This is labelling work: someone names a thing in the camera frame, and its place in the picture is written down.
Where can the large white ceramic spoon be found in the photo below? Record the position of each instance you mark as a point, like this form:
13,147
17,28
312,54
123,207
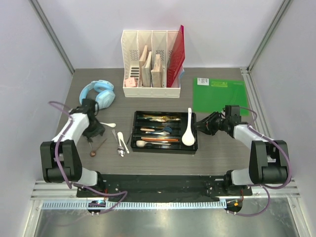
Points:
188,138

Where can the light blue headphones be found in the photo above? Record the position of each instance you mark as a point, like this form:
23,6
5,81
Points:
105,93

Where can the wooden board right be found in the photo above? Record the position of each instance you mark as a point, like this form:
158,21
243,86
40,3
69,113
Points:
157,72

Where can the white cable duct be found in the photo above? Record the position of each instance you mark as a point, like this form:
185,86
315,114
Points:
95,204

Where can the pink cube box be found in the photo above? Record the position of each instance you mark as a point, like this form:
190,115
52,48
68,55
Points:
131,82

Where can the orange chopstick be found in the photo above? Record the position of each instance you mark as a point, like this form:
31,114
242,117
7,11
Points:
160,139

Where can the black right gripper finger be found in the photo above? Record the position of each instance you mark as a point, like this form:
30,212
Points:
215,116
208,127

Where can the wooden board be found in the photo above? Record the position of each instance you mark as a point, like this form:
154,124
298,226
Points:
157,72
145,65

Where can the wooden board left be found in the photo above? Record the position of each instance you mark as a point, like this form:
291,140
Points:
145,65

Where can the copper round head spoon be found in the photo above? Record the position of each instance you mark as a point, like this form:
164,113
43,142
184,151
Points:
94,150

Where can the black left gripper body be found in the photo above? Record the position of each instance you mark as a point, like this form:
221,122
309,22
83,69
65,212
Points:
95,129

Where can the blue plastic spoon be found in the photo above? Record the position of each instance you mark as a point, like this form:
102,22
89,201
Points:
168,129

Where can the white chopstick in tray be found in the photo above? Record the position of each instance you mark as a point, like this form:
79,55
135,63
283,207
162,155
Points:
163,143

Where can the mesh zipper pouch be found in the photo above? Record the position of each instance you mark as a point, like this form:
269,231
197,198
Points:
181,74

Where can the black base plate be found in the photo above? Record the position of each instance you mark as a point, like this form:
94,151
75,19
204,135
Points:
172,185

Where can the small white ceramic spoon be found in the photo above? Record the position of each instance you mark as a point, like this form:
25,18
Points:
142,144

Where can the green cutting mat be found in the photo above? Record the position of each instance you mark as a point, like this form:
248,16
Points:
212,95

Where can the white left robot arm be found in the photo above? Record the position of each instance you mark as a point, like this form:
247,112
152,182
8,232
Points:
60,159

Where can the magenta plastic folder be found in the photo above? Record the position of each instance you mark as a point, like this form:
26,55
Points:
177,58

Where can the white file organizer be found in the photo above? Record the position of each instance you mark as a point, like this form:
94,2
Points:
153,63

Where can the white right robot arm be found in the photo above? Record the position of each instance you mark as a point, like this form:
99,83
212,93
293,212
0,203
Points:
269,163

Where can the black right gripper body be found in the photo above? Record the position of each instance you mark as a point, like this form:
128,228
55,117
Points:
225,121

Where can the black cutlery tray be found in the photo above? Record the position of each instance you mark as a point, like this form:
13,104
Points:
177,121

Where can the white spoon beside silver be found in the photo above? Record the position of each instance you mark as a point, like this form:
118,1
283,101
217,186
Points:
120,136

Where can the white thin plastic spoon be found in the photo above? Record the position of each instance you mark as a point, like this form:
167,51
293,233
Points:
112,125

